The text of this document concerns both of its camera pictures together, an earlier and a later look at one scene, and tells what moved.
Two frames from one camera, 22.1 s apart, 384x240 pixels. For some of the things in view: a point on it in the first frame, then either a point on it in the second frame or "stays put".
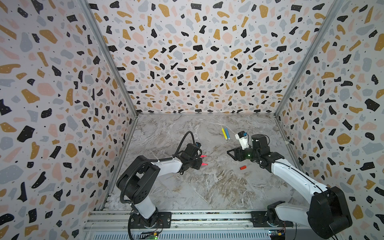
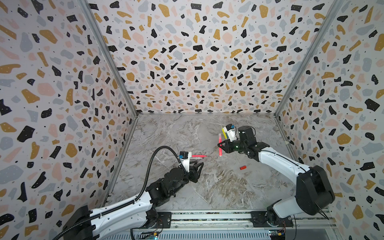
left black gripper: [198, 161] to [194, 175]
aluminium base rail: [234, 225] stays put
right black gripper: [243, 154] to [229, 145]
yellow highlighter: [223, 131] stays put
